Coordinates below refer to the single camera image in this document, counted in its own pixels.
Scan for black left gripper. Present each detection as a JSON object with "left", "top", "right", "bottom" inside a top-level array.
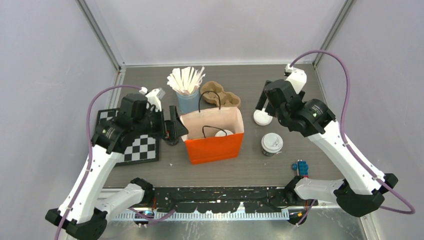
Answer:
[{"left": 133, "top": 105, "right": 188, "bottom": 138}]

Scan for white coffee cup lid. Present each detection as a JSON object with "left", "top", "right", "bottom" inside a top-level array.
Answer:
[{"left": 260, "top": 132, "right": 284, "bottom": 152}]

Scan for orange paper bag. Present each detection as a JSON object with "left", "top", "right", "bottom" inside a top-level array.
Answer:
[{"left": 180, "top": 105, "right": 245, "bottom": 165}]

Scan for black paper coffee cup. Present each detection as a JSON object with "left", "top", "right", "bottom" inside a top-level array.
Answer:
[{"left": 261, "top": 148, "right": 281, "bottom": 157}]

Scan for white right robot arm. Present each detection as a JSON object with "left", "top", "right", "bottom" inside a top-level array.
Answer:
[{"left": 256, "top": 79, "right": 399, "bottom": 217}]

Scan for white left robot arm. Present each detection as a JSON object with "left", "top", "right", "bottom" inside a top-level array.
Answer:
[{"left": 45, "top": 92, "right": 188, "bottom": 240}]

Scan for stack of white lids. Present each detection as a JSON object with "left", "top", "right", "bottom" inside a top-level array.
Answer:
[{"left": 253, "top": 108, "right": 273, "bottom": 126}]

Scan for light blue cup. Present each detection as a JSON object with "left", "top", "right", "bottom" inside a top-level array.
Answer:
[{"left": 176, "top": 89, "right": 200, "bottom": 114}]

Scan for brown cardboard cup carrier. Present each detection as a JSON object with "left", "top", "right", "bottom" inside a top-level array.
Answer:
[{"left": 200, "top": 81, "right": 241, "bottom": 109}]

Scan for black white chessboard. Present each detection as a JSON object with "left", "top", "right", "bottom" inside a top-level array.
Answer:
[{"left": 96, "top": 108, "right": 160, "bottom": 166}]

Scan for white wooden stir sticks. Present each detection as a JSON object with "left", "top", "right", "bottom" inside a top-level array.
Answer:
[{"left": 166, "top": 66, "right": 206, "bottom": 96}]

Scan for blue toy block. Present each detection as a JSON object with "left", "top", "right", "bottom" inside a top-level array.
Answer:
[{"left": 291, "top": 159, "right": 309, "bottom": 178}]

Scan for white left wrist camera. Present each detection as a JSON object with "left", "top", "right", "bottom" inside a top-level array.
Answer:
[{"left": 145, "top": 87, "right": 166, "bottom": 112}]

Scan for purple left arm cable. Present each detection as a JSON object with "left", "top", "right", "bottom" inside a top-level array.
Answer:
[{"left": 53, "top": 85, "right": 148, "bottom": 240}]

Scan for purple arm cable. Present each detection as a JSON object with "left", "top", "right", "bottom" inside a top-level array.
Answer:
[
  {"left": 53, "top": 85, "right": 148, "bottom": 240},
  {"left": 285, "top": 49, "right": 416, "bottom": 216}
]

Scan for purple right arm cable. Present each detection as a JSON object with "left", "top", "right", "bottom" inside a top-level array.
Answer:
[{"left": 285, "top": 49, "right": 416, "bottom": 216}]

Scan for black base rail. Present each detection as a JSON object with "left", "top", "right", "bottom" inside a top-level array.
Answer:
[{"left": 131, "top": 186, "right": 312, "bottom": 214}]

